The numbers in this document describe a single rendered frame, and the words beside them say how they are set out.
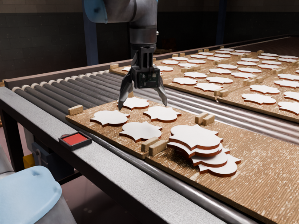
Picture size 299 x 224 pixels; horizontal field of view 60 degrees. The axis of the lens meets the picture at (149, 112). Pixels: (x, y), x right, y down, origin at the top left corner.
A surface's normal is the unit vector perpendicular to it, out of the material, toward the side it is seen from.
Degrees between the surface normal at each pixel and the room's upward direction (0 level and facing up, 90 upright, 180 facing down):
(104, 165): 0
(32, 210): 46
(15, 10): 90
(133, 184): 0
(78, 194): 0
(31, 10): 90
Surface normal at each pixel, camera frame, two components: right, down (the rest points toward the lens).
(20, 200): 0.60, -0.53
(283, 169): 0.00, -0.93
